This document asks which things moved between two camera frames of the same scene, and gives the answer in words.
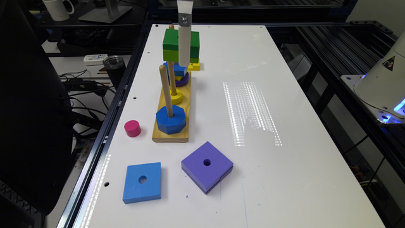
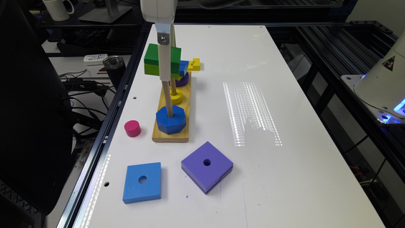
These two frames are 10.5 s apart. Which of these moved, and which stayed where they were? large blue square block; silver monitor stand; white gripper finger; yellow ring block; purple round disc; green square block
Moved: green square block; white gripper finger
Stayed: silver monitor stand; purple round disc; yellow ring block; large blue square block
